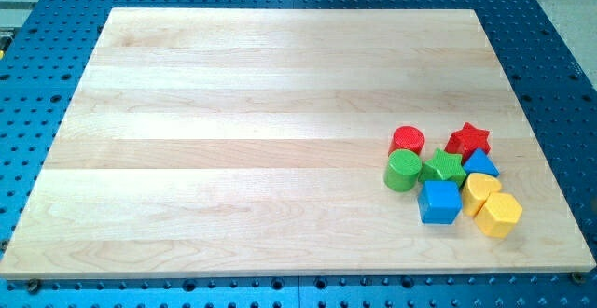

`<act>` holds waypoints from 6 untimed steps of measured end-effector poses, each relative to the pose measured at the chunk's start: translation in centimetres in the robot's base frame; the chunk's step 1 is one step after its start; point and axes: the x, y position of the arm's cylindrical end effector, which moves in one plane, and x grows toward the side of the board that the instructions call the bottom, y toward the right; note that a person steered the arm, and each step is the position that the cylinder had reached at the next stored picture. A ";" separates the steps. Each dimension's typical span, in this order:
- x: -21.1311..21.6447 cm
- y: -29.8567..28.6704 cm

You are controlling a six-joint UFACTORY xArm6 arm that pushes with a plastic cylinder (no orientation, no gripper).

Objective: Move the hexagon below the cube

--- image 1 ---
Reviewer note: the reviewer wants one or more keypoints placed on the blue triangle block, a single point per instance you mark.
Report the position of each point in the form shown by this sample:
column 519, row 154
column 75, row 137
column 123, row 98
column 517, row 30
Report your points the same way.
column 480, row 162

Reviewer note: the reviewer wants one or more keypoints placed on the green cylinder block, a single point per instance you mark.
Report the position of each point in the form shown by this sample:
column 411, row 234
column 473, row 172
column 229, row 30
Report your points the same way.
column 402, row 170

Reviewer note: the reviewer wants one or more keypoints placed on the blue cube block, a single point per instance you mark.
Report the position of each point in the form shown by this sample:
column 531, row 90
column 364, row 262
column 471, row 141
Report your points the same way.
column 439, row 202

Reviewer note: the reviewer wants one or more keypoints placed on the yellow hexagon block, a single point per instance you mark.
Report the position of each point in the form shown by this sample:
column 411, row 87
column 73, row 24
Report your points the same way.
column 499, row 215

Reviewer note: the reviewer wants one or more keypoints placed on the light wooden board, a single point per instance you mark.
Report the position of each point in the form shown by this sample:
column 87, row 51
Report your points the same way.
column 207, row 142

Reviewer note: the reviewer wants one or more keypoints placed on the green star block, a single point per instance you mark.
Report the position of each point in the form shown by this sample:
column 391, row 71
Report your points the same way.
column 443, row 166

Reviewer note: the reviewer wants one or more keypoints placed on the red star block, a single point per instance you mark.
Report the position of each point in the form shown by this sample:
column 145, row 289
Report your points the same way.
column 467, row 140

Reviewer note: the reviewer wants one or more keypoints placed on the red cylinder block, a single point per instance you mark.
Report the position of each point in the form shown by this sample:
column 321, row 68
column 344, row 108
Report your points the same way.
column 407, row 137

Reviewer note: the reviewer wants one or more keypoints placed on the yellow heart block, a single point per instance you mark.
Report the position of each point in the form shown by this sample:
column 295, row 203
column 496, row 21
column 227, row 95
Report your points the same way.
column 476, row 190

